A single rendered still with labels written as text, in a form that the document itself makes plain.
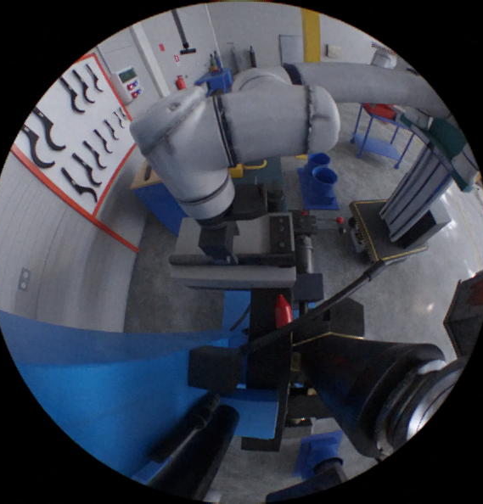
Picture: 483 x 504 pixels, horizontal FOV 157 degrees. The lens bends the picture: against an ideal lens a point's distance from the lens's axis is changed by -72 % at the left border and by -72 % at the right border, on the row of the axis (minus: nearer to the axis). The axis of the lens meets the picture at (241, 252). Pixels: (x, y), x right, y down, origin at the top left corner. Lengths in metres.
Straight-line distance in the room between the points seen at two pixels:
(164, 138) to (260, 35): 10.42
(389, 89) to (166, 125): 0.38
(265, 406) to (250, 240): 0.52
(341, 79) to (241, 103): 0.22
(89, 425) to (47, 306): 1.69
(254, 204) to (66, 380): 0.30
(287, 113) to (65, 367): 0.28
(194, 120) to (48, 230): 1.74
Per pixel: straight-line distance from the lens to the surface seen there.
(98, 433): 0.22
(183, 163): 0.19
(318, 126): 0.19
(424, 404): 0.30
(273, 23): 10.65
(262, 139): 0.18
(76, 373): 0.18
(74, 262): 1.94
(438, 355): 0.39
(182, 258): 0.57
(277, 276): 0.52
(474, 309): 0.37
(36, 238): 1.80
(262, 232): 0.58
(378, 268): 0.42
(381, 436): 0.31
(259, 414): 0.59
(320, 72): 0.34
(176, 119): 0.17
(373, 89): 0.39
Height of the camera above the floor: 1.69
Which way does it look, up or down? 65 degrees down
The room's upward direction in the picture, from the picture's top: 22 degrees counter-clockwise
